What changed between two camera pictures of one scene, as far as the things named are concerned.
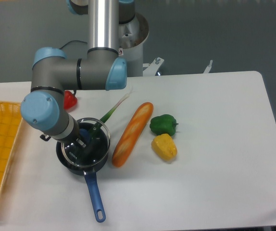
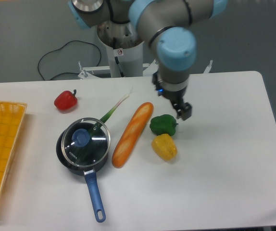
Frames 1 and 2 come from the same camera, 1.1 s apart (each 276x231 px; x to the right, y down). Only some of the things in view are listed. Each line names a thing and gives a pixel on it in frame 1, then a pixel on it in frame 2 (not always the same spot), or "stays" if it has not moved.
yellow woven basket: [2, 120] stays
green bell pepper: [163, 124] stays
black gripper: [74, 135] to [183, 109]
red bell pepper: [70, 100] stays
